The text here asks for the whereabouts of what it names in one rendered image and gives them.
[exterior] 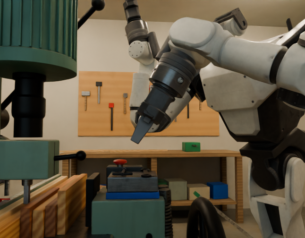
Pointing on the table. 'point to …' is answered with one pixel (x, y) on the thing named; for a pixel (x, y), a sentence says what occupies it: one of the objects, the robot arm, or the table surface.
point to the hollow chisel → (26, 194)
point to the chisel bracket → (25, 159)
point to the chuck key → (122, 173)
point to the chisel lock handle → (80, 155)
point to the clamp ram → (95, 185)
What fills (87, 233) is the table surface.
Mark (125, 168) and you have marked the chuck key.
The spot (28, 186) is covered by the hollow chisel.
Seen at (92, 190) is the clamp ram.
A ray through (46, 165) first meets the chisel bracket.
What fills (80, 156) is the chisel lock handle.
